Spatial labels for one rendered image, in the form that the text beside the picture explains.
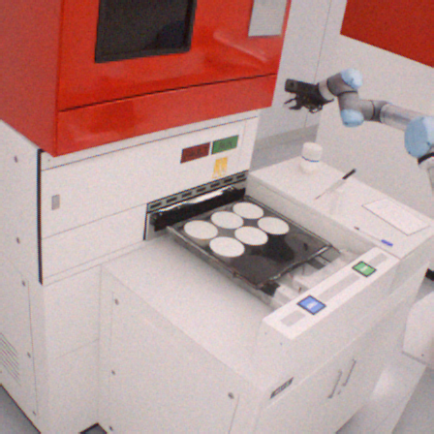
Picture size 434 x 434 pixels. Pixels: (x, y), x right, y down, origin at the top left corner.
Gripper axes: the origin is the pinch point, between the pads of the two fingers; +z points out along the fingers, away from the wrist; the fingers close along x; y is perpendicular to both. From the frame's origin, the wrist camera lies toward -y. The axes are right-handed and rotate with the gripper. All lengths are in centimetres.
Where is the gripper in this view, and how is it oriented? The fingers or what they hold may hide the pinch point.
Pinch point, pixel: (283, 105)
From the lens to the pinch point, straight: 216.6
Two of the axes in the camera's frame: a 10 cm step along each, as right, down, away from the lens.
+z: -5.7, 1.7, 8.0
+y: 8.1, 3.0, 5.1
